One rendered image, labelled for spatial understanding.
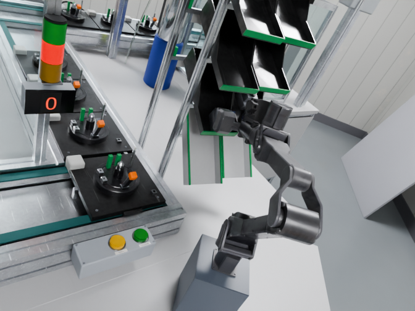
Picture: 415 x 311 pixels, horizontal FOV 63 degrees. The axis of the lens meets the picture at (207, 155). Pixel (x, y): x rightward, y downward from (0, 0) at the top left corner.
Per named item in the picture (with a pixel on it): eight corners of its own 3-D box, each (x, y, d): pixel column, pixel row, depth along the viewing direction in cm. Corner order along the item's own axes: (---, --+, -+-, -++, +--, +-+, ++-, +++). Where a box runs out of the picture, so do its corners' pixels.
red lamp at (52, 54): (65, 65, 82) (67, 47, 79) (43, 64, 79) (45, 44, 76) (59, 55, 85) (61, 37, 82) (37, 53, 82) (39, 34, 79)
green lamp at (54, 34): (67, 46, 79) (70, 26, 77) (45, 44, 76) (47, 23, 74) (61, 37, 82) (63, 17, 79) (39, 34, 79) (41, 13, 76)
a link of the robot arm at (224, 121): (282, 152, 92) (291, 131, 90) (225, 142, 83) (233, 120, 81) (267, 139, 99) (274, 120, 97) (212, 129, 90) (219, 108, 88)
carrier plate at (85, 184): (164, 204, 109) (166, 200, 107) (91, 221, 93) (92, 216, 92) (133, 157, 122) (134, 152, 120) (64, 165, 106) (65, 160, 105)
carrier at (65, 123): (131, 153, 122) (139, 126, 115) (63, 161, 107) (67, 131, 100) (107, 115, 136) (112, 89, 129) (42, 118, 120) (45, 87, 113)
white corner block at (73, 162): (83, 173, 107) (85, 163, 105) (68, 174, 104) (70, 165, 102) (78, 163, 109) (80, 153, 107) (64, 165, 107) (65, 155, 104)
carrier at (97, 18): (136, 36, 214) (141, 17, 207) (99, 31, 199) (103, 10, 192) (121, 20, 227) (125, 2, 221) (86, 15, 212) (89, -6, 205)
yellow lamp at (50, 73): (63, 83, 85) (65, 66, 82) (41, 82, 82) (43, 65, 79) (57, 73, 88) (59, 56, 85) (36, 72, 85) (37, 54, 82)
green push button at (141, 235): (149, 241, 95) (150, 237, 94) (136, 245, 92) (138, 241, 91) (142, 231, 97) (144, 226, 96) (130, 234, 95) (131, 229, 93)
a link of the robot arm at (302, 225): (321, 245, 53) (326, 207, 55) (279, 233, 52) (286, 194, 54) (247, 246, 83) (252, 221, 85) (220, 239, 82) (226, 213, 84)
